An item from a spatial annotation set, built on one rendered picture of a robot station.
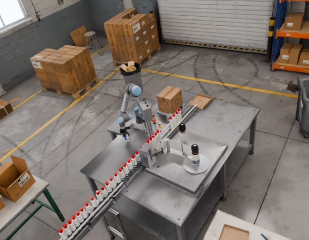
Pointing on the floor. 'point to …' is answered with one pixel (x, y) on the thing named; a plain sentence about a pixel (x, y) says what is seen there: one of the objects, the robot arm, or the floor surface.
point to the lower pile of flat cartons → (1, 109)
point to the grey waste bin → (136, 79)
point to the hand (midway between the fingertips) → (127, 137)
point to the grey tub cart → (306, 106)
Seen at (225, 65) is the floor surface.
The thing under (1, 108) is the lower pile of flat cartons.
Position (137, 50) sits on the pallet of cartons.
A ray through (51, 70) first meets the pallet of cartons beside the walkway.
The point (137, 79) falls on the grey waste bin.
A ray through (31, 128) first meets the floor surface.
